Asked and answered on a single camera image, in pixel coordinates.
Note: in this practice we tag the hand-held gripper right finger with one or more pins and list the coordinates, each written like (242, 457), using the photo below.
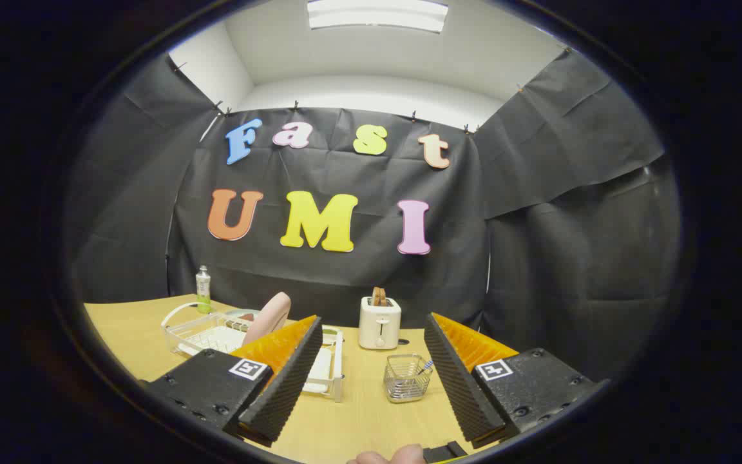
(458, 380)

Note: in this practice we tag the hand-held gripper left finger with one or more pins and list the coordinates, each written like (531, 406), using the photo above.
(287, 380)

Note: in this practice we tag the pink plate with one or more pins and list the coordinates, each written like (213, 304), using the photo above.
(271, 317)

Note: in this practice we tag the small grey-green dish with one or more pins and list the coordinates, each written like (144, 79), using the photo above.
(242, 314)

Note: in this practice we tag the white drain mat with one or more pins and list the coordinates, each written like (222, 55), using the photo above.
(221, 336)

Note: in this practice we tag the cream toaster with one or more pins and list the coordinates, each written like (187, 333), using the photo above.
(379, 328)

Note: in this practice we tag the brown toast slice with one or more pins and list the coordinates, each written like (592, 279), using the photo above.
(383, 298)
(375, 298)

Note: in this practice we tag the clear bottle with green liquid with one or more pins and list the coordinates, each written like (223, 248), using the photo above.
(203, 290)

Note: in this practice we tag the ceiling light panel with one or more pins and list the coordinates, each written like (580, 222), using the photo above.
(377, 14)

